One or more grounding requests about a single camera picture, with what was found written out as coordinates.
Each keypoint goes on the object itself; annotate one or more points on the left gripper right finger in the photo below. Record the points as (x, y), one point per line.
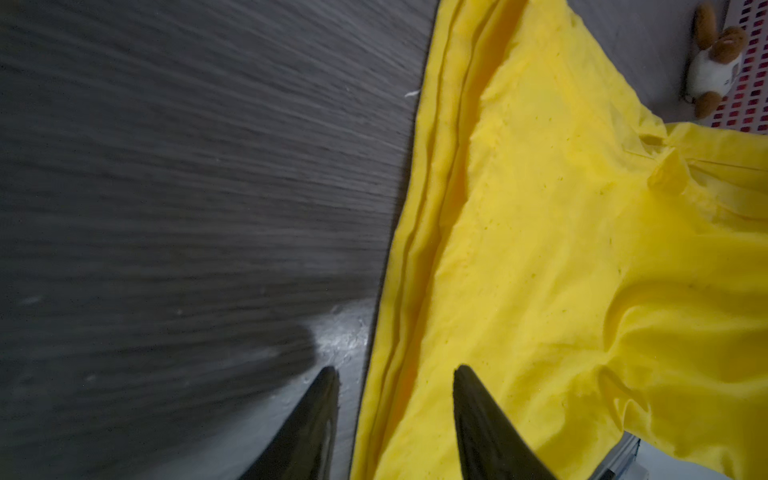
(489, 446)

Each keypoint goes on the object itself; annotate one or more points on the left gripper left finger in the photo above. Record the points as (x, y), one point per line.
(302, 448)

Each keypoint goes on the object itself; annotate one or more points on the yellow shorts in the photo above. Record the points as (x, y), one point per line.
(602, 271)

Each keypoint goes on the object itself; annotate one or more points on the white plastic basket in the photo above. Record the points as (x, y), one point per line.
(744, 108)

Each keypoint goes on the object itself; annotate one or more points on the brown white plush toy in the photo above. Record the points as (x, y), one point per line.
(716, 62)

